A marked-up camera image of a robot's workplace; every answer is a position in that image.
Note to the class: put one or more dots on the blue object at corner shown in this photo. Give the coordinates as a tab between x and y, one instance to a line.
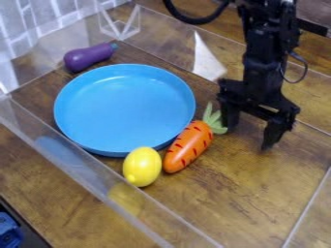
10	236

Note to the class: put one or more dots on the clear acrylic enclosure wall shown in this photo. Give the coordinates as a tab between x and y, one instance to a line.
240	198

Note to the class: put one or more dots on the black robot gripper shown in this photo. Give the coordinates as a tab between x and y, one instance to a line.
257	95

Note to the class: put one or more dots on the orange toy carrot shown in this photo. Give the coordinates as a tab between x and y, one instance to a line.
193	140

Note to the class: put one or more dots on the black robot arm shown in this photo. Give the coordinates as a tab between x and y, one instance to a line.
271	35

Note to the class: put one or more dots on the blue round plate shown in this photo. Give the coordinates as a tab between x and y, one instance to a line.
124	106

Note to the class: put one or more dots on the purple toy eggplant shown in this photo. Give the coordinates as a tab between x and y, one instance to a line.
81	58

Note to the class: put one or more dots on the yellow toy lemon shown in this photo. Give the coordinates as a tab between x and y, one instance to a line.
141	166

